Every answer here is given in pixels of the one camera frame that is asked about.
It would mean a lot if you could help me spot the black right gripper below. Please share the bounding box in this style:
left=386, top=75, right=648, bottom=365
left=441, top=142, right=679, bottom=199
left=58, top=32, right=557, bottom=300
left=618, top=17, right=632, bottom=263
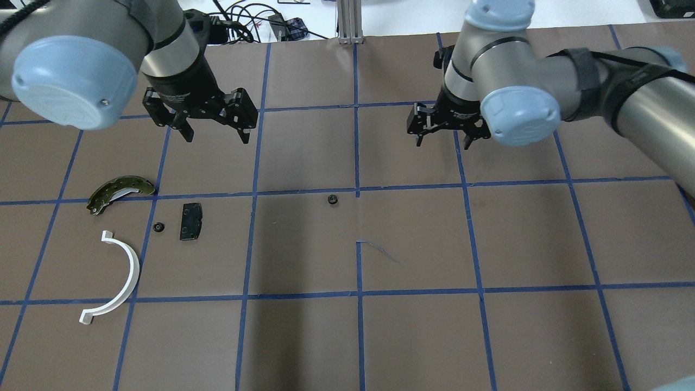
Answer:
left=407, top=90, right=491, bottom=150

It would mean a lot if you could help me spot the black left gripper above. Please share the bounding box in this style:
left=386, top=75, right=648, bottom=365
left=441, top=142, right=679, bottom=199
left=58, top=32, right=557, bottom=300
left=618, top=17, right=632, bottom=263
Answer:
left=142, top=81, right=259, bottom=144

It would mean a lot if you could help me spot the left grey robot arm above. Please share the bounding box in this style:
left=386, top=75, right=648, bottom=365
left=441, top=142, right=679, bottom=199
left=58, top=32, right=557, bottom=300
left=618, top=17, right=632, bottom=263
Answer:
left=2, top=1, right=258, bottom=143

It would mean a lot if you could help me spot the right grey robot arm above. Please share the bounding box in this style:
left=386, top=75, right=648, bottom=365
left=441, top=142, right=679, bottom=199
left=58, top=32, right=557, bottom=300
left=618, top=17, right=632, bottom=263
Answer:
left=407, top=1, right=694, bottom=195

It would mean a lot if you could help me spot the black brake pad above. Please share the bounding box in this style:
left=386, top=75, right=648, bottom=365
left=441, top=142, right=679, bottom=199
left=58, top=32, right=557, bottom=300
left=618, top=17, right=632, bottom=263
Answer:
left=179, top=203, right=203, bottom=242

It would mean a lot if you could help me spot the green brake shoe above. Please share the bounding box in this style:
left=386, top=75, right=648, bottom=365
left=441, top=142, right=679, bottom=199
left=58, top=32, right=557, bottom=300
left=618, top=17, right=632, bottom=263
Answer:
left=85, top=175, right=157, bottom=216

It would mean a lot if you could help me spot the white curved plastic part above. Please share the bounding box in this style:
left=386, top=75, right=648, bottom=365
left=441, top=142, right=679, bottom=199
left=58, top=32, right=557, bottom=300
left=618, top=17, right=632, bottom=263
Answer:
left=79, top=230, right=141, bottom=325

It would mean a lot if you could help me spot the aluminium frame post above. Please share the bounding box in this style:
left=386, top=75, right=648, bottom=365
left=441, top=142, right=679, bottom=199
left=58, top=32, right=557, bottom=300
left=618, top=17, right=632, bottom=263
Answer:
left=336, top=0, right=363, bottom=45

